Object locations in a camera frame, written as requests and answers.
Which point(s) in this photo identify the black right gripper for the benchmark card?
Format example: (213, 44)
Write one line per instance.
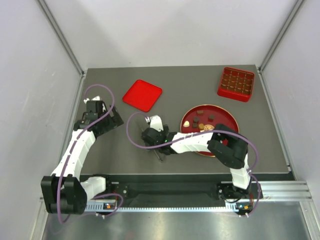
(165, 131)

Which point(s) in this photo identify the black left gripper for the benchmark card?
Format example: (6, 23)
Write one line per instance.
(115, 121)

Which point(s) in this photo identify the metal serving tongs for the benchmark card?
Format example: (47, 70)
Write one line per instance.
(159, 156)

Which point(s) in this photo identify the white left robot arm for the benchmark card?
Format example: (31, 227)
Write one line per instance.
(62, 191)

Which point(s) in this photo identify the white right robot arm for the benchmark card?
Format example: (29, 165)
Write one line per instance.
(229, 149)

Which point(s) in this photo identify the white heart chocolate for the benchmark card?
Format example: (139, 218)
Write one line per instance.
(186, 124)

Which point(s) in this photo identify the golden ridged chocolate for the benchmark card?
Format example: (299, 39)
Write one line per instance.
(201, 126)

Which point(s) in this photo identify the dark heart chocolate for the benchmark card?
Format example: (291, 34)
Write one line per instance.
(211, 117)

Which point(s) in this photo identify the red compartment chocolate box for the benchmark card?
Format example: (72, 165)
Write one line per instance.
(236, 84)

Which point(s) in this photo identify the red rectangular lid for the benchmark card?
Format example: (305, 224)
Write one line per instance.
(142, 95)

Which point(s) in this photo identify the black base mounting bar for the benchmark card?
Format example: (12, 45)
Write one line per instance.
(168, 184)

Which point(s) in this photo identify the round dark red plate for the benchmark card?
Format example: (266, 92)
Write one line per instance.
(221, 115)

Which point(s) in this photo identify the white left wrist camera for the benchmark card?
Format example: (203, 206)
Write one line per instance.
(96, 98)

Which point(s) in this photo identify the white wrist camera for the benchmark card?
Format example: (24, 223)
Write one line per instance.
(96, 98)
(154, 122)

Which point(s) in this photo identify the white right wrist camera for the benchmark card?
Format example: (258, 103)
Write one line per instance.
(154, 122)

